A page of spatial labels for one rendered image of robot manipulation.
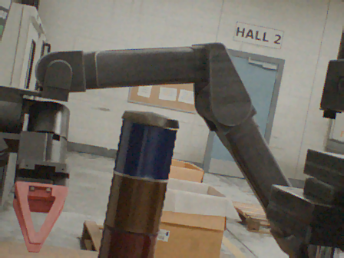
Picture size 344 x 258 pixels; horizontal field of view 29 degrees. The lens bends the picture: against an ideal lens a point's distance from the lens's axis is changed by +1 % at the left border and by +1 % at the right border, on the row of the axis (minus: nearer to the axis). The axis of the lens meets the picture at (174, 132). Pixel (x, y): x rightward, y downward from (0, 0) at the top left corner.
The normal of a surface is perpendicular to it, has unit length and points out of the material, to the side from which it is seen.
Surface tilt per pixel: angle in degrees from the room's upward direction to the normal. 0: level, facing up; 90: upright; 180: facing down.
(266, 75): 90
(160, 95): 90
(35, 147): 58
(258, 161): 93
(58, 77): 90
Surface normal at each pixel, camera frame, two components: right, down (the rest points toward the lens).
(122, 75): 0.33, 0.15
